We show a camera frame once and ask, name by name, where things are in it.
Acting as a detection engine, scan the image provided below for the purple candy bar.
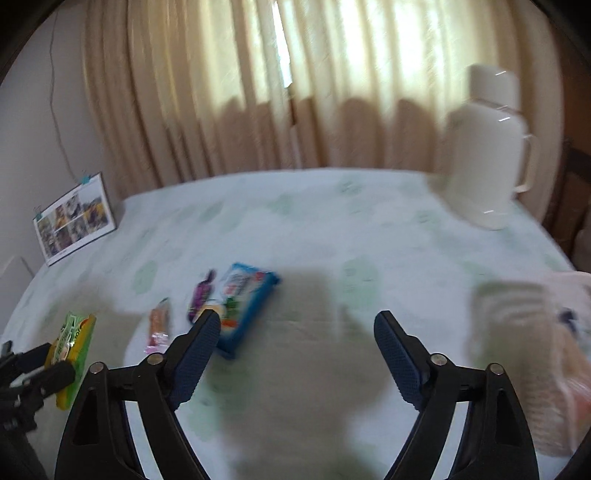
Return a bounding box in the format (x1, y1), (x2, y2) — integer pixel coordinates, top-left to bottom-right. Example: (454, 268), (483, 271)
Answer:
(187, 270), (218, 324)

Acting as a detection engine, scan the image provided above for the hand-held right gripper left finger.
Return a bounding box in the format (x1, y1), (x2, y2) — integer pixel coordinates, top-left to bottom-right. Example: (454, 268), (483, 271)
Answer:
(55, 310), (222, 480)

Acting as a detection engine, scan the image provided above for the dark wooden chair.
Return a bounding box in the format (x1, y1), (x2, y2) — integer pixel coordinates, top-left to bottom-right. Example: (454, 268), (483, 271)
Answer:
(545, 143), (591, 259)

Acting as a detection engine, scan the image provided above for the green yellow snack packet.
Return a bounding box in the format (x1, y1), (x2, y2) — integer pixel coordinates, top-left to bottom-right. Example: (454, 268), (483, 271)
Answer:
(48, 311), (98, 411)

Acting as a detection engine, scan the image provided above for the blue snack packet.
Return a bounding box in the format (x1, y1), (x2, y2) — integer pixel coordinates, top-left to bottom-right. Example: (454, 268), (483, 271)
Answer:
(212, 263), (281, 361)

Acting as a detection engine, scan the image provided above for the white plastic basket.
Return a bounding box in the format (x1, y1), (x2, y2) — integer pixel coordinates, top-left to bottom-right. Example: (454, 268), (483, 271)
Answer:
(466, 272), (591, 457)

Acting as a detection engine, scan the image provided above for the white thermos jug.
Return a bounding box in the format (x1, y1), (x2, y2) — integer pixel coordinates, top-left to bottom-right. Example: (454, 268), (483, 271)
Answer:
(444, 64), (541, 230)

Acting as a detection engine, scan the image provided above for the green patterned tablecloth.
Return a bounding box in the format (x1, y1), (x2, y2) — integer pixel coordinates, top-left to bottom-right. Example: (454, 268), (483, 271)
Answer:
(0, 168), (583, 480)

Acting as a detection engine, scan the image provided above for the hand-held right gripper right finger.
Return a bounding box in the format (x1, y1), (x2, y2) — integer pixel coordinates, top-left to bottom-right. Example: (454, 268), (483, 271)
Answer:
(373, 311), (539, 480)

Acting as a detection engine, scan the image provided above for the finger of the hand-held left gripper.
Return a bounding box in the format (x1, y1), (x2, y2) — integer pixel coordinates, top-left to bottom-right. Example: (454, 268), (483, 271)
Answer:
(0, 343), (52, 376)
(27, 361), (77, 396)

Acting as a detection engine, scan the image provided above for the beige curtain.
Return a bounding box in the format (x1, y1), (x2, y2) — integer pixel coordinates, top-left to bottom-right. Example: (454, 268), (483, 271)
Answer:
(83, 0), (566, 222)

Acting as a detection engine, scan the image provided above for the pink orange snack packet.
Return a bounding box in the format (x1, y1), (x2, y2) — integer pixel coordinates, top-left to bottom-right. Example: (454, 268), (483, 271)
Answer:
(145, 298), (171, 355)

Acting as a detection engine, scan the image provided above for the photo calendar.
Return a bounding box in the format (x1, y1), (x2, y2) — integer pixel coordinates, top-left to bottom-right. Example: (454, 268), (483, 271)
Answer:
(33, 173), (117, 267)

